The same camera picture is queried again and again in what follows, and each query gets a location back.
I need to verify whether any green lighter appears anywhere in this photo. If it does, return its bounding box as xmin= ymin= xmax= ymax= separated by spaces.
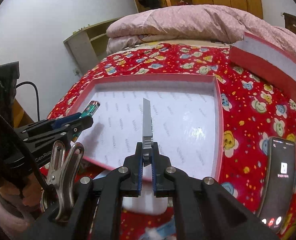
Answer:
xmin=72 ymin=100 xmax=101 ymax=142

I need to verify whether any grey plastic plate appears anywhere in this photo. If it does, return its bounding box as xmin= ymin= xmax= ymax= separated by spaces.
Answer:
xmin=142 ymin=98 xmax=153 ymax=166

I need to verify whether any person's left hand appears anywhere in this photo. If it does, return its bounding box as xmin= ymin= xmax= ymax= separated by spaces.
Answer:
xmin=0 ymin=173 xmax=42 ymax=207

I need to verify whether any metal spring clip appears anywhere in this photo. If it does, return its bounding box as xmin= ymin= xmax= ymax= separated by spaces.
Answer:
xmin=41 ymin=141 xmax=85 ymax=222

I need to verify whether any white earbuds case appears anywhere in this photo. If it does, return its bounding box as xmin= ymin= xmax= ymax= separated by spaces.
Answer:
xmin=123 ymin=165 xmax=168 ymax=216

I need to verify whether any black smartphone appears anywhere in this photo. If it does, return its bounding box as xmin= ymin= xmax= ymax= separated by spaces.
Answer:
xmin=257 ymin=137 xmax=296 ymax=233

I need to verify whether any beige shelf unit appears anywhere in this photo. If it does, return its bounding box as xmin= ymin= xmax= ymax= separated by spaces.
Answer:
xmin=63 ymin=18 xmax=119 ymax=75

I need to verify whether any red shallow box tray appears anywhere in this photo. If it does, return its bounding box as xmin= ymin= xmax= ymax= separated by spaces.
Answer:
xmin=71 ymin=74 xmax=223 ymax=179

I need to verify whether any red smiley flower blanket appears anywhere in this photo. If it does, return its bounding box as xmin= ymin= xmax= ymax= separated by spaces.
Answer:
xmin=48 ymin=43 xmax=296 ymax=239

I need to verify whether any red box lid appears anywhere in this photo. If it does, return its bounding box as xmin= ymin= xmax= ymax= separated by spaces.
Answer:
xmin=229 ymin=33 xmax=296 ymax=103

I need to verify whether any pink quilt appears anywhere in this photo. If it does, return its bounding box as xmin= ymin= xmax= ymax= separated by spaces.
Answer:
xmin=106 ymin=4 xmax=296 ymax=60

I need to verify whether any black cable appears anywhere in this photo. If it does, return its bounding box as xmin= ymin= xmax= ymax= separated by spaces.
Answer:
xmin=16 ymin=81 xmax=41 ymax=122

